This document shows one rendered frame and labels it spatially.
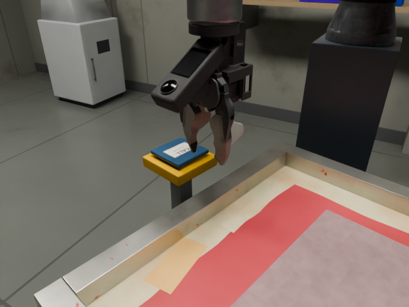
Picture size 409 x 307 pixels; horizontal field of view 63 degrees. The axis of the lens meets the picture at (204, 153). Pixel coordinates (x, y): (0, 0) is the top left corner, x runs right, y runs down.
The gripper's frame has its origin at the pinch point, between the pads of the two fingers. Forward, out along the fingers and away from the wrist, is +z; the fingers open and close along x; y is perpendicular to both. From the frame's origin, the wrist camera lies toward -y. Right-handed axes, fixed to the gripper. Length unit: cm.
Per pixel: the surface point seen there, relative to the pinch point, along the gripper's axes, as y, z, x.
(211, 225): -1.3, 12.9, -2.8
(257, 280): -5.5, 12.9, -15.6
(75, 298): -25.9, 9.3, -1.9
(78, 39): 127, 36, 287
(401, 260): 12.8, 13.0, -29.7
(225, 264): -6.3, 12.9, -10.2
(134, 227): 47, 109, 101
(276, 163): 20.9, 10.6, -1.7
